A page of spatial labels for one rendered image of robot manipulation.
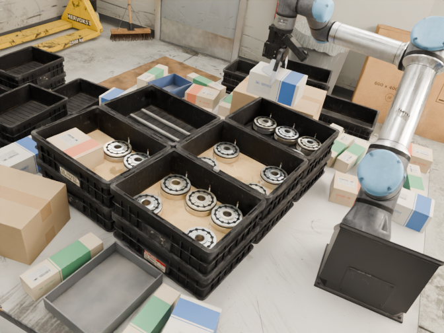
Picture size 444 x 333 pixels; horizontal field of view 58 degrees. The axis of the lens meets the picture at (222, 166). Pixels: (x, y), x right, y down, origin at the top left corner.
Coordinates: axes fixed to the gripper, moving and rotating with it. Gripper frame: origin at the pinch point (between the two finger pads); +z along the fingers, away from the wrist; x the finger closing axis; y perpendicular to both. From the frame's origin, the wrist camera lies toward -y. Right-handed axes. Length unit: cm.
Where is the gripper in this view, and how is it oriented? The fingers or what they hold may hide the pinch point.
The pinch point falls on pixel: (277, 79)
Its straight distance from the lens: 161.5
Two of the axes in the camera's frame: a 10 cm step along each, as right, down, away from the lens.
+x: -4.3, 5.0, -7.5
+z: -1.2, 7.9, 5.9
